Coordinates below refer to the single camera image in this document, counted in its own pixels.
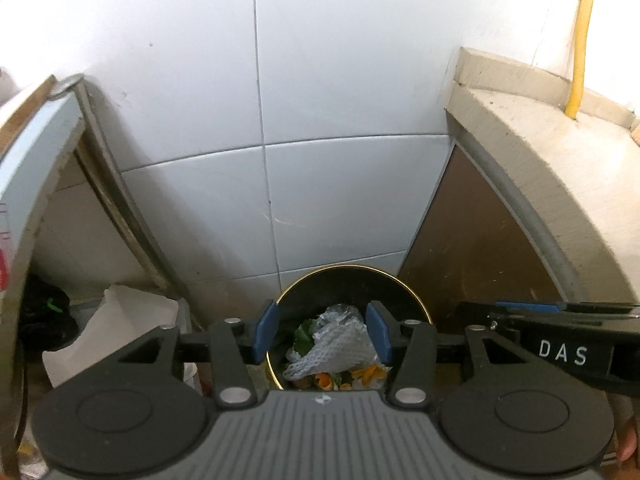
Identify white foam fruit net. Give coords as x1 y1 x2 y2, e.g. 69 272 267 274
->
282 324 380 382

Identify dark green leafy vegetable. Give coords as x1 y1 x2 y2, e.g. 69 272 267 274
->
293 318 319 358

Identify black round trash bin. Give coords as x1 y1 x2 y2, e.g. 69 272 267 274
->
267 263 431 389

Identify person's right hand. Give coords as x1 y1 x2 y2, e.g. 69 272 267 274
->
616 398 639 463

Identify orange peel piece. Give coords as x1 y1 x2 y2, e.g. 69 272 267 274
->
350 364 387 388
294 373 352 391

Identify orange peel piece near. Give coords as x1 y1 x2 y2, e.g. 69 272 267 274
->
294 373 352 391

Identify clear plastic bag far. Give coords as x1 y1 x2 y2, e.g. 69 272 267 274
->
315 304 364 342

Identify white paper bag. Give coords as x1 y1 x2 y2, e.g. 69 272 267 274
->
42 285 192 387

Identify yellow gas pipe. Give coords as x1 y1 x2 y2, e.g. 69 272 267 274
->
564 0 594 120

